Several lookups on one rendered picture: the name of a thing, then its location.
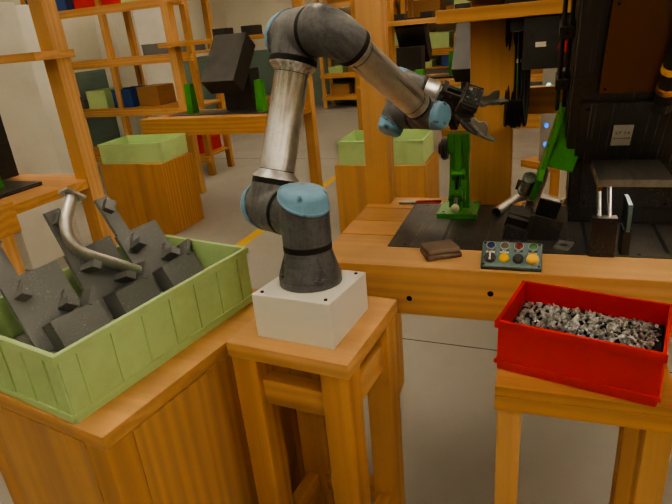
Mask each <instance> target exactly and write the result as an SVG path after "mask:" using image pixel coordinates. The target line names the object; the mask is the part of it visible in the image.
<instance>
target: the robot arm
mask: <svg viewBox="0 0 672 504"><path fill-rule="evenodd" d="M264 43H265V46H266V47H267V51H268V53H269V54H270V58H269V63H270V64H271V66H272V67H273V69H274V75H273V82H272V89H271V95H270V102H269V109H268V116H267V123H266V130H265V137H264V144H263V151H262V158H261V164H260V168H259V170H257V171H256V172H255V173H253V177H252V184H250V185H248V187H247V188H246V189H245V190H244V191H243V193H242V196H241V202H240V205H241V211H242V214H243V216H244V218H245V219H246V220H247V221H248V222H249V223H250V224H251V225H253V226H255V227H257V228H258V229H260V230H264V231H269V232H273V233H276V234H279V235H282V242H283V251H284V255H283V260H282V265H281V269H280V274H279V281H280V286H281V288H282V289H284V290H286V291H289V292H294V293H315V292H321V291H325V290H328V289H331V288H333V287H335V286H337V285H339V284H340V283H341V281H342V271H341V268H340V266H339V263H338V261H337V259H336V256H335V254H334V252H333V249H332V237H331V224H330V212H329V210H330V203H329V201H328V194H327V191H326V190H325V189H324V188H323V187H322V186H320V185H317V184H314V183H308V182H307V183H303V182H299V181H298V179H297V178H296V176H295V174H294V171H295V165H296V158H297V152H298V145H299V138H300V132H301V125H302V119H303V112H304V105H305V99H306V92H307V86H308V79H309V76H310V75H312V74H313V73H314V72H316V68H317V62H318V57H327V58H330V59H333V60H335V61H337V62H338V63H339V64H341V65H342V66H343V67H351V68H352V69H353V70H355V71H356V72H357V73H358V74H359V75H360V76H361V77H363V78H364V79H365V80H366V81H367V82H368V83H370V84H371V85H372V86H373V87H374V88H375V89H377V90H378V91H379V92H380V93H381V94H382V95H384V96H385V97H386V98H387V101H386V103H385V106H384V108H383V111H382V113H381V114H380V118H379V121H378V129H379V130H380V131H381V132H382V133H384V134H385V135H388V136H391V137H399V136H400V135H401V133H402V132H403V129H427V130H432V131H433V130H442V129H444V128H446V127H447V126H448V125H449V127H450V129H451V130H457V129H458V127H459V125H460V124H461V126H462V127H463V128H464V129H465V130H467V131H468V132H470V133H472V134H474V135H477V136H478V137H480V138H483V139H485V140H488V141H492V142H495V141H496V139H495V138H494V137H493V136H492V135H490V134H488V133H487V131H488V125H487V123H486V122H485V121H481V122H479V121H478V120H477V119H476V118H475V115H474V113H476V111H477V110H478V107H479V106H480V107H481V108H482V107H486V106H488V105H492V106H494V105H500V106H501V105H504V104H506V103H508V102H509V100H507V99H505V98H502V97H499V95H500V91H499V90H494V91H493V92H491V93H490V94H489V95H485V96H483V92H484V88H482V87H479V86H476V85H473V84H470V83H468V82H467V83H466V85H465V86H462V87H463V89H460V88H457V87H454V86H451V85H449V83H450V81H447V80H445V82H444V83H443V84H441V81H438V80H435V79H433V78H430V77H427V76H425V75H422V74H419V73H416V72H414V71H411V70H409V69H406V68H403V67H398V66H397V65H396V64H395V63H394V62H393V61H392V60H391V59H390V58H389V57H388V56H386V55H385V54H384V53H383V52H382V51H381V50H380V49H379V48H378V47H377V46H376V45H375V44H374V43H373V42H372V41H371V35H370V33H369V32H368V31H367V30H366V29H365V28H364V27H363V26H362V25H361V24H360V23H358V22H357V21H356V20H355V19H353V18H352V17H351V16H349V15H348V14H347V13H345V12H343V11H342V10H340V9H338V8H336V7H334V6H332V5H329V4H326V3H313V4H309V5H305V6H300V7H296V8H287V9H284V10H282V11H280V12H278V13H276V14H275V15H273V16H272V17H271V18H270V20H269V21H268V23H267V25H266V27H265V31H264ZM473 86H474V87H473ZM462 87H461V88H462ZM476 87H477V88H476ZM470 119H471V120H470Z"/></svg>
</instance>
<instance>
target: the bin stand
mask: <svg viewBox="0 0 672 504"><path fill-rule="evenodd" d="M660 398H661V403H658V402H657V406H656V407H652V406H648V405H644V404H640V403H636V402H632V401H628V400H624V399H620V398H616V397H612V396H608V395H604V394H599V393H595V392H591V391H587V390H583V389H579V388H575V387H571V386H567V385H563V384H559V383H555V382H551V381H547V380H543V379H539V378H535V377H531V376H527V375H523V374H519V373H515V372H511V371H507V370H503V369H499V368H497V374H496V382H495V403H494V408H495V409H497V423H496V457H495V491H494V504H517V495H518V475H519V455H520V436H521V416H522V413H526V414H533V415H540V416H548V417H555V418H562V419H569V420H577V421H584V422H591V423H598V424H605V425H613V426H620V427H619V435H618V442H617V450H616V457H615V464H614V472H613V479H612V487H611V494H610V501H609V504H662V499H663V494H664V489H665V483H666V478H667V472H668V467H669V461H670V456H671V450H672V377H671V375H670V372H669V369H668V366H667V363H665V370H664V376H663V383H662V390H661V397H660Z"/></svg>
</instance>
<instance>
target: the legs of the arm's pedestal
mask: <svg viewBox="0 0 672 504"><path fill-rule="evenodd" d="M232 361H233V366H234V372H235V377H236V383H237V388H238V393H239V399H240V404H241V409H242V415H243V420H244V426H245V431H246V436H247V442H248V447H249V453H250V458H251V463H252V469H253V474H254V480H255V485H256V490H257V496H258V501H259V504H371V502H374V504H405V490H404V470H403V451H402V432H401V412H400V393H399V373H398V354H397V335H396V315H395V317H394V318H393V320H392V321H391V322H390V324H389V325H388V326H387V328H386V329H385V331H384V332H383V333H382V335H381V336H380V338H379V339H378V340H377V342H376V343H375V344H374V346H373V347H372V349H371V350H370V351H369V353H368V354H367V356H366V357H365V358H364V360H363V361H362V363H361V364H360V365H359V367H358V368H357V369H356V371H355V372H354V374H353V375H352V376H351V378H350V379H349V380H343V379H338V378H334V377H329V376H324V375H319V374H314V373H310V372H305V371H300V370H295V369H291V368H286V367H281V366H276V365H271V364H267V363H262V362H257V361H252V360H248V359H243V358H238V357H233V356H232ZM289 369H291V375H290V374H286V372H287V371H288V370H289ZM366 395H368V408H369V421H370V434H371V446H372V459H373V472H374V475H370V474H369V470H368V458H367V446H366V434H365V422H364V410H363V399H364V398H365V396H366ZM279 405H280V406H284V407H288V408H292V409H296V412H297V420H298V427H299V434H300V441H301V448H302V455H303V463H304V470H305V477H304V478H303V480H302V481H301V483H300V484H299V486H298V487H297V489H296V490H295V492H294V493H293V492H292V486H291V479H290V472H289V466H288V459H287V453H286V446H285V440H284V433H283V427H282V420H281V414H280V407H279Z"/></svg>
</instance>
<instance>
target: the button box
mask: <svg viewBox="0 0 672 504"><path fill-rule="evenodd" d="M488 242H494V243H495V246H494V247H493V248H489V247H488V246H487V244H488ZM502 243H503V242H496V241H483V245H482V255H481V265H480V266H481V269H495V270H513V271H531V272H541V270H542V243H535V244H536V245H537V249H535V250H532V249H530V248H529V245H530V244H532V243H522V244H523V248H521V249H516V248H515V244H516V243H521V242H507V243H508V244H509V247H508V248H506V249H504V248H502V247H501V244H502ZM488 252H492V253H494V254H495V259H494V260H493V261H491V262H489V261H486V260H485V254H486V253H488ZM502 253H506V254H508V256H509V259H508V261H506V262H502V261H500V260H499V255H500V254H502ZM515 254H521V255H522V256H523V261H522V262H520V263H517V262H515V261H514V260H513V256H514V255H515ZM529 254H536V255H537V256H538V257H539V261H538V262H537V263H536V264H529V263H528V262H527V256H528V255H529Z"/></svg>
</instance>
